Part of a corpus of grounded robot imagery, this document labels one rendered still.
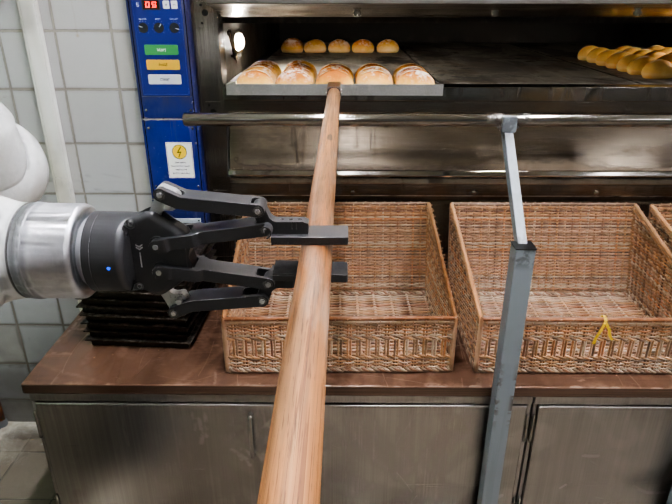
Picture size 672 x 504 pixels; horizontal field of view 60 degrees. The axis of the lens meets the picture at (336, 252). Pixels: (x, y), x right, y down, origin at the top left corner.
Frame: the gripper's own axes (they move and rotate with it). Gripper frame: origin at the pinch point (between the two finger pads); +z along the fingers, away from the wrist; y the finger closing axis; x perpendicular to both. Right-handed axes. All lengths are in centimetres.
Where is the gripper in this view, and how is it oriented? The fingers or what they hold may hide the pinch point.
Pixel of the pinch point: (311, 253)
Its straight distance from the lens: 54.6
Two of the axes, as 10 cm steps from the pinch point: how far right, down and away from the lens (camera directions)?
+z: 10.0, 0.1, 0.0
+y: -0.1, 9.1, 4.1
